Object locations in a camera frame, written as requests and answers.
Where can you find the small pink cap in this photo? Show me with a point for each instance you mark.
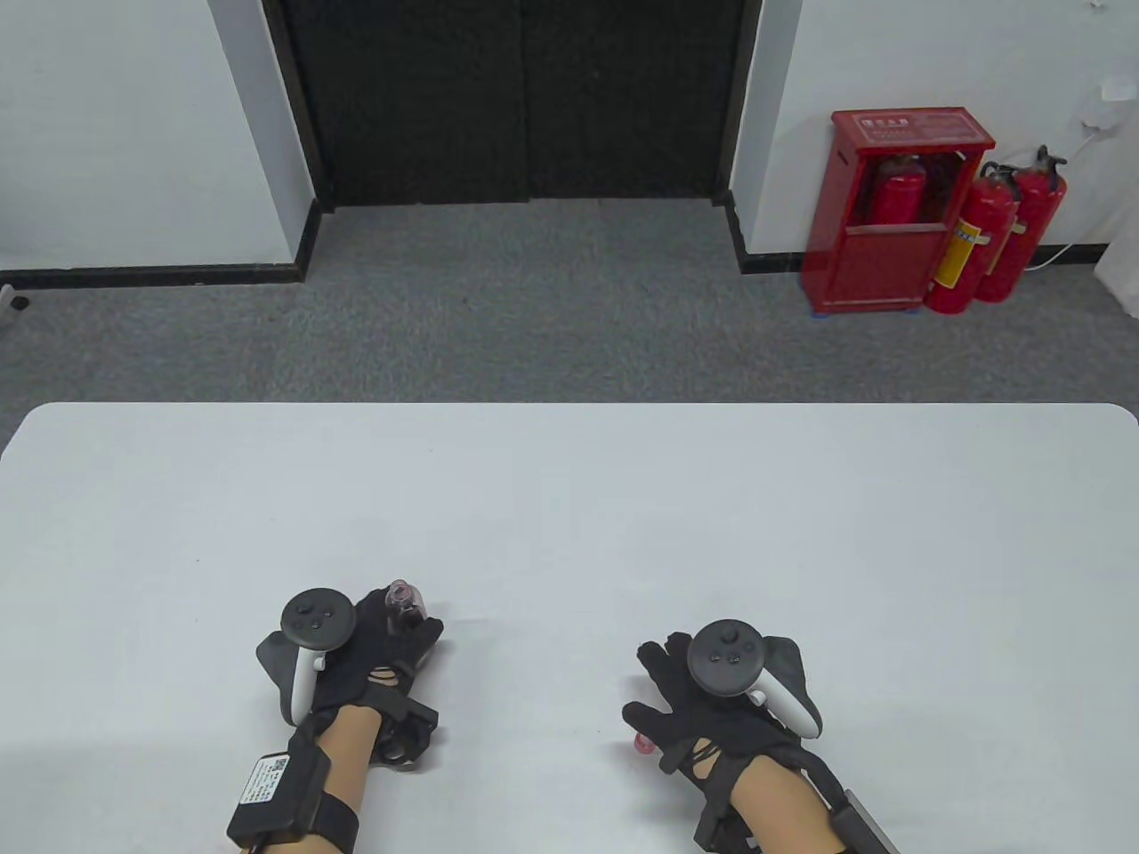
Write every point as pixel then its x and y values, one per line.
pixel 642 743

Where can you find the grey white hand controller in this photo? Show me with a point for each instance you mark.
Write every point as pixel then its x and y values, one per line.
pixel 316 623
pixel 730 658

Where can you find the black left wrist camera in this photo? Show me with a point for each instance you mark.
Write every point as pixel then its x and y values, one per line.
pixel 405 734

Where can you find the person's left fingers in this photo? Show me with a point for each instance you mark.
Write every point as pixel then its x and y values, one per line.
pixel 425 642

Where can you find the person's right thumb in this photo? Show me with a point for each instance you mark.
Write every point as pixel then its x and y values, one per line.
pixel 642 719

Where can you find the person's right forearm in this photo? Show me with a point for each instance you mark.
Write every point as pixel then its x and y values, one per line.
pixel 787 805

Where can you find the black grey right wrist camera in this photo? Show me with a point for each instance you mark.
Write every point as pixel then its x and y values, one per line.
pixel 863 823

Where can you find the small black object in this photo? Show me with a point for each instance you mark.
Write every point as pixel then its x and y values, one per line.
pixel 15 300

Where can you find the small clear pink bottle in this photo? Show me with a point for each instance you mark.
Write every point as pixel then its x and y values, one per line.
pixel 407 605

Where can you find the black battery pack with label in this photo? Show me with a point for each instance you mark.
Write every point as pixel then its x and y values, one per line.
pixel 276 792

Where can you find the person's right hand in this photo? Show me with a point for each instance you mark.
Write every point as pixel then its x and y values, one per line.
pixel 712 734

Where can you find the grey white left hand controller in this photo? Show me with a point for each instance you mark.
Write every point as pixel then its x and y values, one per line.
pixel 316 623

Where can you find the grey white right hand controller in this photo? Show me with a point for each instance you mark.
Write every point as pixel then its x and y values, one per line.
pixel 730 658

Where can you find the person's left hand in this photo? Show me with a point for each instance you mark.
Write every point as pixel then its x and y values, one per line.
pixel 369 654

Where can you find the person's right middle finger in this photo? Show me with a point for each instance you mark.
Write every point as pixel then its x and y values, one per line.
pixel 678 648

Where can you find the person's left forearm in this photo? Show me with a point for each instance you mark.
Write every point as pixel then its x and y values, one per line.
pixel 351 783

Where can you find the red extinguisher with yellow label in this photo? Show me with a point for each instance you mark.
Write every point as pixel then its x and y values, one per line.
pixel 965 240

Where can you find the red fire extinguisher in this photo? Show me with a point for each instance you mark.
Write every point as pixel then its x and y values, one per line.
pixel 897 191
pixel 1028 222

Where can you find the white wall device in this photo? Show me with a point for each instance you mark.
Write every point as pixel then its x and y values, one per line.
pixel 1114 98

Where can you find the black double door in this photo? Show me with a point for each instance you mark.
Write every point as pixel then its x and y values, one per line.
pixel 521 98

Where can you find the white object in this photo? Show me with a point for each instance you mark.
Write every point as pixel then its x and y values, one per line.
pixel 1123 276

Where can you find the red fire extinguisher cabinet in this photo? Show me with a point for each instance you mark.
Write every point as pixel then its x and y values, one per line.
pixel 876 258

